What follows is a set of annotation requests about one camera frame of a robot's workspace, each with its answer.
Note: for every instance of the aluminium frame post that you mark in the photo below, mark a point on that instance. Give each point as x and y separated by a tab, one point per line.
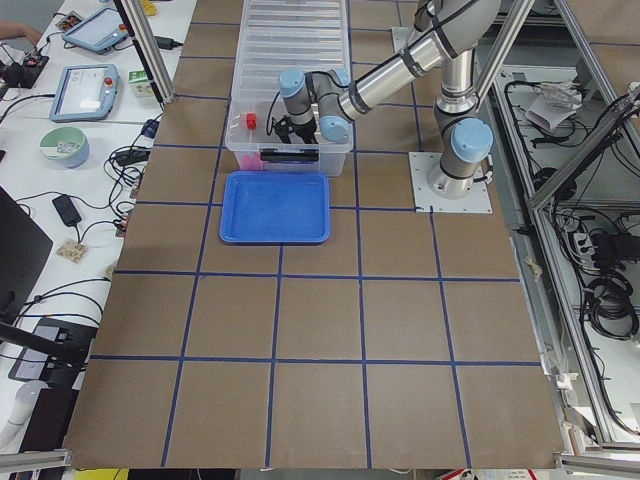
139	29

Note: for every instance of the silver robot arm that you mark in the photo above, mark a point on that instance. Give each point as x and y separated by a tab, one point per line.
445	35

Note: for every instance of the red block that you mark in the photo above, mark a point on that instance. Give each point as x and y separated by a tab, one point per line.
251	161
251	121

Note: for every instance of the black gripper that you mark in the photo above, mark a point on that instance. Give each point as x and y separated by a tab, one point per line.
303	129

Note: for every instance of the blue plastic tray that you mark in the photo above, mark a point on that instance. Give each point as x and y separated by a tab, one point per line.
262	207

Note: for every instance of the light blue bowl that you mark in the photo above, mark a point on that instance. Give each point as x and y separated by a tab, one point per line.
65	146

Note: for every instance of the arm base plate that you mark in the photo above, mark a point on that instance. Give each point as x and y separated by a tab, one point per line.
404	37
434	192

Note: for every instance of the clear plastic box lid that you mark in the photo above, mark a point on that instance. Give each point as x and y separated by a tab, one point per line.
278	35

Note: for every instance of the far teach pendant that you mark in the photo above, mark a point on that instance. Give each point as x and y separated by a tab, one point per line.
98	32

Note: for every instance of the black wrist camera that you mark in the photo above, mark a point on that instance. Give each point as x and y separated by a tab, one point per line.
283	128

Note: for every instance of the clear plastic storage box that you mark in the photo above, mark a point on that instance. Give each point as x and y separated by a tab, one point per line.
323	156

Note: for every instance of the black power adapter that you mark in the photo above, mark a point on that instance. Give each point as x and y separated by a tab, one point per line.
66	210

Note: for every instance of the teach pendant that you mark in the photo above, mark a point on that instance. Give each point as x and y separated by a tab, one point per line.
85	93
98	32

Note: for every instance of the near teach pendant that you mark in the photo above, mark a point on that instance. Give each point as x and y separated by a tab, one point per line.
85	93

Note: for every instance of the green white carton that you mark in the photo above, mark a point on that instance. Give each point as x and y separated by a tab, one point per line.
140	84

